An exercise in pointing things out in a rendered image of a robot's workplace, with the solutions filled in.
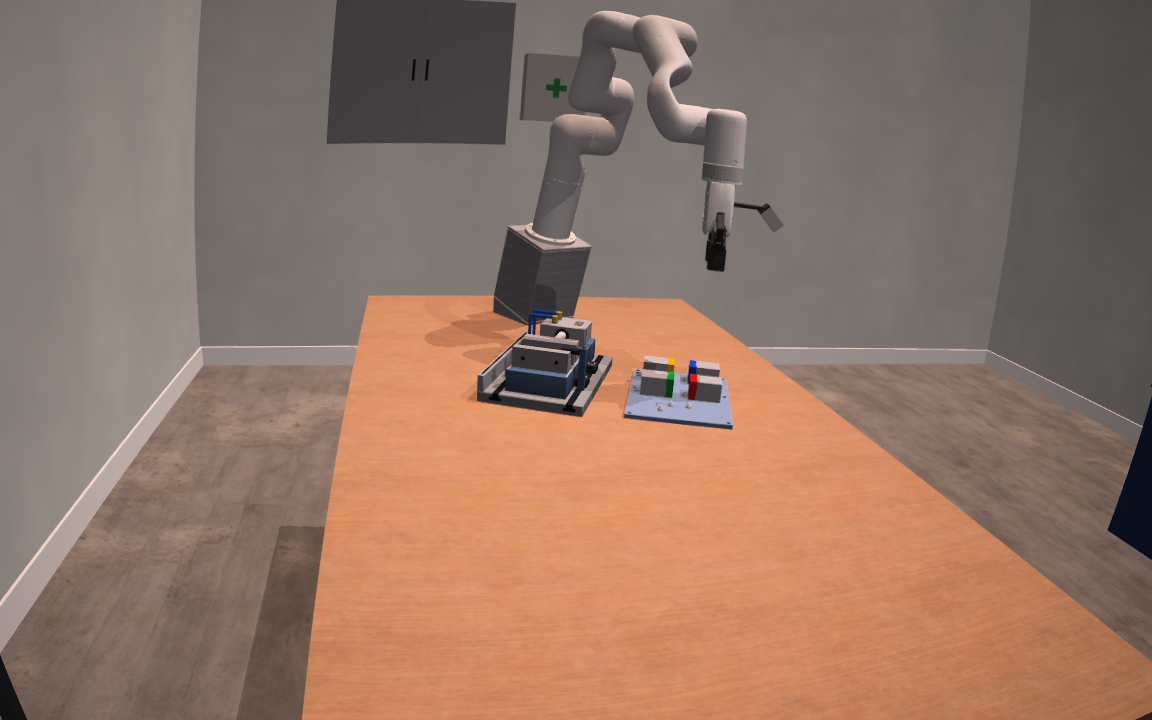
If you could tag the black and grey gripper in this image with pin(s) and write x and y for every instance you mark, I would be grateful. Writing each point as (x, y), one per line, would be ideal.
(719, 205)

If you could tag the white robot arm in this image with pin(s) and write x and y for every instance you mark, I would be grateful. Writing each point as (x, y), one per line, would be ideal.
(592, 90)

